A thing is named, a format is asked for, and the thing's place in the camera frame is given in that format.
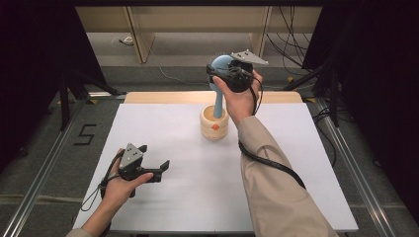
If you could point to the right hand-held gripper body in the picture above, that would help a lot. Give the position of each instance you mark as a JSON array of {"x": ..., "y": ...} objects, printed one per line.
[{"x": 240, "y": 80}]

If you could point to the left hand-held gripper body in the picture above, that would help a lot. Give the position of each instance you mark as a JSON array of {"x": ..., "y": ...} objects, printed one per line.
[{"x": 131, "y": 163}]

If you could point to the light blue hairbrush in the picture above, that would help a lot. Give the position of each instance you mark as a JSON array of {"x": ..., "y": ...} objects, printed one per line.
[{"x": 219, "y": 98}]

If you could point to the cream ribbed cup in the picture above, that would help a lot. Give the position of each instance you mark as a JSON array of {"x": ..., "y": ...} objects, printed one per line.
[{"x": 214, "y": 130}]

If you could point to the person's right hand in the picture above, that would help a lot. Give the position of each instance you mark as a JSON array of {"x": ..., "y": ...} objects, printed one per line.
[{"x": 242, "y": 103}]

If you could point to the person's left hand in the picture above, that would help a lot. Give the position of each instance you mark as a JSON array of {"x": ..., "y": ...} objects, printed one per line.
[{"x": 117, "y": 192}]

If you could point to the white table board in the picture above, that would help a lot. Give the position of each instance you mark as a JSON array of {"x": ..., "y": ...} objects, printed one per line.
[{"x": 184, "y": 184}]

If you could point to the wooden table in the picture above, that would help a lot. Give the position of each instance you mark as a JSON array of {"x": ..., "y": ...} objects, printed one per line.
[{"x": 164, "y": 97}]

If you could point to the light wooden desk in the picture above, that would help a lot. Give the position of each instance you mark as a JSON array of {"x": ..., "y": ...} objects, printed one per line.
[{"x": 184, "y": 18}]

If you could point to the black metal stand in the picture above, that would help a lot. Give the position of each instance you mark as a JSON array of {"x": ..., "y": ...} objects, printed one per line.
[
  {"x": 334, "y": 98},
  {"x": 65, "y": 105}
]

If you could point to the round white floor socket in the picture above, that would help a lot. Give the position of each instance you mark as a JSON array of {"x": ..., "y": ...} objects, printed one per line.
[{"x": 126, "y": 40}]

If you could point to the black curtain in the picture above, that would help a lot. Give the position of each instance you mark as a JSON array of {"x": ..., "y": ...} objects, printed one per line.
[
  {"x": 378, "y": 82},
  {"x": 36, "y": 65}
]

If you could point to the aluminium floor rail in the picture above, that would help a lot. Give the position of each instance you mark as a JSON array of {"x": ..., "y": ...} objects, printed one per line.
[
  {"x": 355, "y": 171},
  {"x": 46, "y": 168}
]

